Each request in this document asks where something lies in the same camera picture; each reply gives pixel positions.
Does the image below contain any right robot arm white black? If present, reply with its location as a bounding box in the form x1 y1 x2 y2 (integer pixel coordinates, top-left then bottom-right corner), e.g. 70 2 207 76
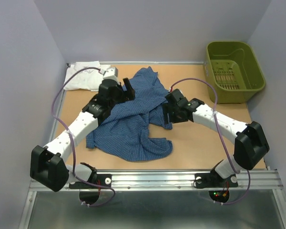
162 89 270 186

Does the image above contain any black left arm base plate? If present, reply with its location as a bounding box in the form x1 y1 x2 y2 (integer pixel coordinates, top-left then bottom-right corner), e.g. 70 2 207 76
68 173 112 189

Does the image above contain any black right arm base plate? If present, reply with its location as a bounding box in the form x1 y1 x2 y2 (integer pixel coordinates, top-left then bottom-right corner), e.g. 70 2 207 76
193 172 238 189

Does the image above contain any folded white shirt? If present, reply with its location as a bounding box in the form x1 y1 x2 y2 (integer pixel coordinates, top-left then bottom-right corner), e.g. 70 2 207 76
64 61 111 92

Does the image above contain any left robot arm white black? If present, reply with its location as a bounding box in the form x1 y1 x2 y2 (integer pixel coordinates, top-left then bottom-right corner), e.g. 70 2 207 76
30 78 135 192

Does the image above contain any blue checkered long sleeve shirt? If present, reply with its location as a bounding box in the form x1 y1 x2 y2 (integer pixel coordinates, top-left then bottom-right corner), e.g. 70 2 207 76
86 67 173 162

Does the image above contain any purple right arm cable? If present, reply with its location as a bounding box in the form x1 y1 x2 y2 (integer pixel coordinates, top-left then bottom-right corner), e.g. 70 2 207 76
168 78 251 206

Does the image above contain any green plastic basket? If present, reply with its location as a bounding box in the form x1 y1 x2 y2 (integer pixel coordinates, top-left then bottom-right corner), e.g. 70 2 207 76
204 41 266 104

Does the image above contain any aluminium mounting rail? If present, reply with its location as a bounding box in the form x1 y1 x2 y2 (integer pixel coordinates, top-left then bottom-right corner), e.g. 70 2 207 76
28 169 284 191

